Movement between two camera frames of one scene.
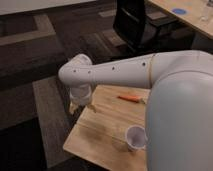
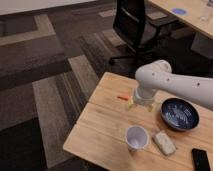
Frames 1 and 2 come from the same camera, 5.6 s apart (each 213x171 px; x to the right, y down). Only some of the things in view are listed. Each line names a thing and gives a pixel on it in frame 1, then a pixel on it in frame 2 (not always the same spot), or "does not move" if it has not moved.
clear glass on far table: [205, 14] does not move
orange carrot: [130, 98] does not move
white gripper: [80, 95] → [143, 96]
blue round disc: [179, 11] does not move
